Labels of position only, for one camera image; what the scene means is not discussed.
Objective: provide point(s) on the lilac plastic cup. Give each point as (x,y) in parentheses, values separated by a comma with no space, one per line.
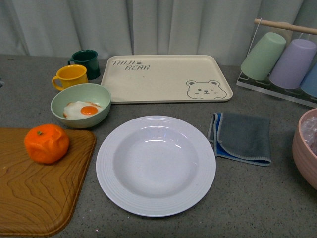
(293,64)

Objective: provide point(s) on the wooden rack handle rod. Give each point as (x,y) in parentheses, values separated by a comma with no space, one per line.
(286,26)

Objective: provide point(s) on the blue plastic cup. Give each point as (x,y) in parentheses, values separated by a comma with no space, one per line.
(309,83)

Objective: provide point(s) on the fake fried egg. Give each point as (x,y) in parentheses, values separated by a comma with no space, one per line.
(81,110)

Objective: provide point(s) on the orange mandarin fruit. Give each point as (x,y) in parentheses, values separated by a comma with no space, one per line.
(46,143)

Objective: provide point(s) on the beige bear print tray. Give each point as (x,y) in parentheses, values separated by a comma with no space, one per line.
(165,79)

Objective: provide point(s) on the yellow enamel mug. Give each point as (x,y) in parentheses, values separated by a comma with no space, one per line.
(69,75)

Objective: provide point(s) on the dark green enamel mug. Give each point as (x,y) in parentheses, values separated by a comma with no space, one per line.
(88,59)

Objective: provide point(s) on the wooden grain serving tray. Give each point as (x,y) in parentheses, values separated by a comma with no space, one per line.
(38,200)

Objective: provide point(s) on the pink ribbed bowl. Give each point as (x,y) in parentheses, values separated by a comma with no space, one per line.
(304,158)

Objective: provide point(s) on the clear acrylic cup rack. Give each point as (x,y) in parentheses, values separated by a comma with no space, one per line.
(266,87)

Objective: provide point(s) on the white ridged deep plate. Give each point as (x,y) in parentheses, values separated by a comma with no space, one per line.
(155,166)

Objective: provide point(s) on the grey and blue cloth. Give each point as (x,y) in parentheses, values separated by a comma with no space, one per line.
(241,138)

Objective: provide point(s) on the light green bowl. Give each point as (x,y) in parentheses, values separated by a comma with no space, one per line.
(82,92)

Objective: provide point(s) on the crumpled clear plastic wrap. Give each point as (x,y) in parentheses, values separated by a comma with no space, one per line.
(309,132)

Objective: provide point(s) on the light green plastic cup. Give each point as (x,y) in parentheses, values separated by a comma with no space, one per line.
(263,56)

